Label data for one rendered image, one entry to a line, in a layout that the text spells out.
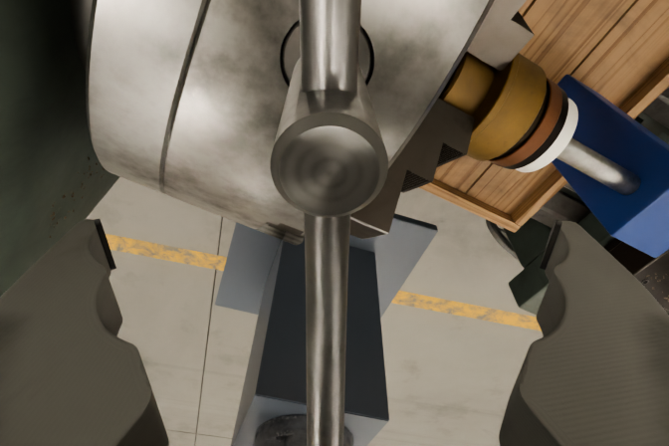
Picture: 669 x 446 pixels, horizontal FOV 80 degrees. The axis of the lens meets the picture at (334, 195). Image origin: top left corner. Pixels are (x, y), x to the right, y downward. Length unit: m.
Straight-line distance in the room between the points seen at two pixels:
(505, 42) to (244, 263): 0.75
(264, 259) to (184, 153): 0.73
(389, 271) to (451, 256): 1.09
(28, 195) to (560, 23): 0.53
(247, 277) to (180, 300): 1.40
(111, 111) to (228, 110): 0.05
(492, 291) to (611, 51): 1.75
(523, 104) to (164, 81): 0.23
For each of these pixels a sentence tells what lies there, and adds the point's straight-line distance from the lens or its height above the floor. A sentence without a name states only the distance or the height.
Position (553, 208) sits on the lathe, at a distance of 0.74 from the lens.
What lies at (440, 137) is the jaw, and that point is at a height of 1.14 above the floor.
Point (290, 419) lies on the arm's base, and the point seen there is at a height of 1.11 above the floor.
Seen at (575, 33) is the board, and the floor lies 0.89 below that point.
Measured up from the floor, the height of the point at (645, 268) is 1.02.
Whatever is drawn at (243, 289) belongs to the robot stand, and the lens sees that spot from 0.99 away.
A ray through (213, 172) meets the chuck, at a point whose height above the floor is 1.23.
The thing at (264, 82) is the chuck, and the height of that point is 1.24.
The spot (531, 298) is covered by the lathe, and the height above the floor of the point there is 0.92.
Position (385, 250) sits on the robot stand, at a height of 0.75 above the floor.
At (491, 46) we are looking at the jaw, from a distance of 0.30.
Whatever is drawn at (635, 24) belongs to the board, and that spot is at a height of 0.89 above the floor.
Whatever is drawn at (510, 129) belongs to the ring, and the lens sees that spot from 0.31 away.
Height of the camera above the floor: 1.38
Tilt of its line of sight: 54 degrees down
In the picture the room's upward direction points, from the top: 178 degrees counter-clockwise
